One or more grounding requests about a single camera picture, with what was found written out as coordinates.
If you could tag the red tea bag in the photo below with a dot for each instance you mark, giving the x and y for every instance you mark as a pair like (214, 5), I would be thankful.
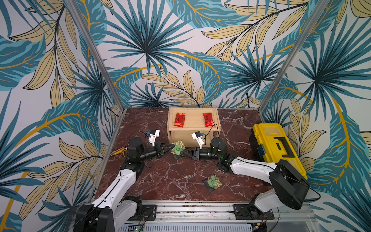
(179, 120)
(208, 119)

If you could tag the wooden two-tier shelf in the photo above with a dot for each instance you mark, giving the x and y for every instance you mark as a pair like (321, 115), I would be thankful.
(194, 121)

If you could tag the green tea bag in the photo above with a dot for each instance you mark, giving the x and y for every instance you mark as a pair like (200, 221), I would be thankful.
(212, 183)
(178, 148)

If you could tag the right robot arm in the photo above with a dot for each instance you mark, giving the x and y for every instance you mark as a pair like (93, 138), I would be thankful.
(289, 187)

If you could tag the yellow black toolbox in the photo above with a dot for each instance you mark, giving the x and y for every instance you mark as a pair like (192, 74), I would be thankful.
(270, 143)

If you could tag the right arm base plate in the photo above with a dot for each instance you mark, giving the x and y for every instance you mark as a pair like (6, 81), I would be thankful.
(248, 212)

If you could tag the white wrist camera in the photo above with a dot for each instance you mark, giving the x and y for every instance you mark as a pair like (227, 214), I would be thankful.
(198, 136)
(152, 136)

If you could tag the aluminium front rail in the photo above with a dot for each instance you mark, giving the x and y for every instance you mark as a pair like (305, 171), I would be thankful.
(214, 216)

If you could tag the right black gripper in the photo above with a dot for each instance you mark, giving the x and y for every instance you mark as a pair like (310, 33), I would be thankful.
(195, 153)

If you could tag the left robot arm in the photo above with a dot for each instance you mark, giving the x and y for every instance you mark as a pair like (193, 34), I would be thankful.
(113, 209)

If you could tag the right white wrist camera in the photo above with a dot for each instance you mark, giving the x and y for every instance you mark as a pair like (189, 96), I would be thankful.
(198, 136)

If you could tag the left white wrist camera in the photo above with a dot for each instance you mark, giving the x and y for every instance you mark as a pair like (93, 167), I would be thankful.
(152, 136)

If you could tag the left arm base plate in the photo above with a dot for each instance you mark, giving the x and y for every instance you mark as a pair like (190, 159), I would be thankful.
(146, 212)

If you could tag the yellow utility knife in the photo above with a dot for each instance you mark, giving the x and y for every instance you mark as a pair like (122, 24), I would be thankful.
(119, 151)

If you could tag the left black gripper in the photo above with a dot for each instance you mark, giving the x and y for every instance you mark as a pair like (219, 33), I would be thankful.
(160, 151)

